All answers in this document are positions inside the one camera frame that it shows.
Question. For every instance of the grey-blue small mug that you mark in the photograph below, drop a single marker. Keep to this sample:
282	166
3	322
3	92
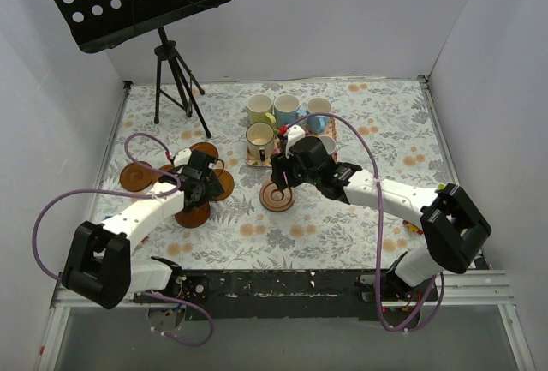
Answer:
329	144

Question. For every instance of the brown wooden coaster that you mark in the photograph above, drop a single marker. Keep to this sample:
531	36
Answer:
135	178
206	148
195	217
275	200
226	180

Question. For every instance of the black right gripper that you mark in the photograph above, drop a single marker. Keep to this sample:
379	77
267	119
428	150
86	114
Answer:
281	170

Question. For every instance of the blue mug with white interior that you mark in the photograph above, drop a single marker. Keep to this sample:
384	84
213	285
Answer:
317	124

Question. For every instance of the floral serving tray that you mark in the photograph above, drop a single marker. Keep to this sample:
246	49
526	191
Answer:
329	130

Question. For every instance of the cream mug with black handle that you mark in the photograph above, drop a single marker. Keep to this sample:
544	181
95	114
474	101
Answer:
260	141

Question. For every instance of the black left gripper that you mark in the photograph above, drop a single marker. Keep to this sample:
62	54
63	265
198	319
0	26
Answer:
195	195

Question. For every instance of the light blue mug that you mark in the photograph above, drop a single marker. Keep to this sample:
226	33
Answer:
287	109

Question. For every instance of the toy car with red wheels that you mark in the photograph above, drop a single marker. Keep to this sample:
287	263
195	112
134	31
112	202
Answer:
415	229

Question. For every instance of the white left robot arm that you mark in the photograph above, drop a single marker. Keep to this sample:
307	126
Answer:
99	266

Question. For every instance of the yellow-green mug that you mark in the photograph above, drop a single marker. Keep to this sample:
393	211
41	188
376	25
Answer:
259	109

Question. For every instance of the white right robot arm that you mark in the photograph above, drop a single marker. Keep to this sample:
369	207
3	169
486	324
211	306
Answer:
453	227

